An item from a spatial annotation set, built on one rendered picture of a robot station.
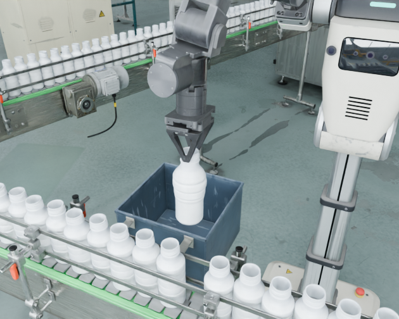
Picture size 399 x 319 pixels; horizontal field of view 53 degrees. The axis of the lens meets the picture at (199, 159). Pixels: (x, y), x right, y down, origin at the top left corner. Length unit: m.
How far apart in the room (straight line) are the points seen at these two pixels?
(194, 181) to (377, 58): 0.58
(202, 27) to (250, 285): 0.47
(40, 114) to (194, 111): 1.47
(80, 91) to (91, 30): 2.90
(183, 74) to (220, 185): 0.80
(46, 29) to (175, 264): 4.00
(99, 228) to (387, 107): 0.78
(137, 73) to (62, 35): 2.42
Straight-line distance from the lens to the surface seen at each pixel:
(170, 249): 0.86
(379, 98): 1.15
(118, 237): 0.87
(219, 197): 1.45
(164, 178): 1.51
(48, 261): 1.08
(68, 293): 1.07
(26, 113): 2.10
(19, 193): 1.08
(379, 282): 2.51
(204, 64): 0.73
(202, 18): 0.70
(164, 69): 0.66
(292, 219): 2.76
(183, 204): 0.83
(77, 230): 0.94
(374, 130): 1.19
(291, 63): 4.74
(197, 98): 0.73
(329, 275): 1.56
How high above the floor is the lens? 1.73
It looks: 32 degrees down
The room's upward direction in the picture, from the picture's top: straight up
